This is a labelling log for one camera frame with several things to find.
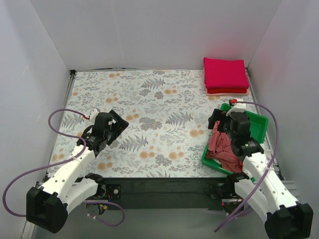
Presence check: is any magenta t-shirt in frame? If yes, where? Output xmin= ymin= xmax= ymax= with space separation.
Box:
xmin=203 ymin=57 xmax=249 ymax=89

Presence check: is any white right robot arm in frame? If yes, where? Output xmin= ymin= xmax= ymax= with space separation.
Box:
xmin=208 ymin=106 xmax=314 ymax=239

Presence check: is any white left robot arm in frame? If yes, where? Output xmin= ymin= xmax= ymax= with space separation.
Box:
xmin=26 ymin=108 xmax=129 ymax=233

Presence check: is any dusty pink crumpled t-shirt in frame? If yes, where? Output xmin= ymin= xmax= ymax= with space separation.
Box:
xmin=205 ymin=121 xmax=242 ymax=173

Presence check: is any green plastic bin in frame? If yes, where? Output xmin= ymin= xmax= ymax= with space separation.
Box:
xmin=201 ymin=104 xmax=268 ymax=175

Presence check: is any folded red t-shirt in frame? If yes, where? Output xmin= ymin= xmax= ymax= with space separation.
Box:
xmin=207 ymin=88 xmax=249 ymax=94

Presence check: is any folded pink t-shirt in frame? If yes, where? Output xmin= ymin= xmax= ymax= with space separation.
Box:
xmin=203 ymin=68 xmax=250 ymax=96

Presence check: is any floral patterned tablecloth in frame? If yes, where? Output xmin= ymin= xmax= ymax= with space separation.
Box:
xmin=46 ymin=69 xmax=278 ymax=179

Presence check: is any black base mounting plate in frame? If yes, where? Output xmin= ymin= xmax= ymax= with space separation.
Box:
xmin=44 ymin=176 xmax=285 ymax=211

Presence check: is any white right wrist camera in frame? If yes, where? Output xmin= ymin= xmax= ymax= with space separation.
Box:
xmin=226 ymin=99 xmax=246 ymax=117

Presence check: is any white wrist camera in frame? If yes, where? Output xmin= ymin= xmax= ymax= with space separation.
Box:
xmin=85 ymin=108 xmax=101 ymax=123
xmin=226 ymin=99 xmax=246 ymax=117

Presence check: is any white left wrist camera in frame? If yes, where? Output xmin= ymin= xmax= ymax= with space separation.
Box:
xmin=85 ymin=108 xmax=101 ymax=123

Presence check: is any aluminium frame rail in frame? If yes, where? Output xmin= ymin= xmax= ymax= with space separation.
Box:
xmin=21 ymin=180 xmax=312 ymax=239

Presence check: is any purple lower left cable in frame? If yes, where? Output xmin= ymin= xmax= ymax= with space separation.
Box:
xmin=83 ymin=202 xmax=126 ymax=227

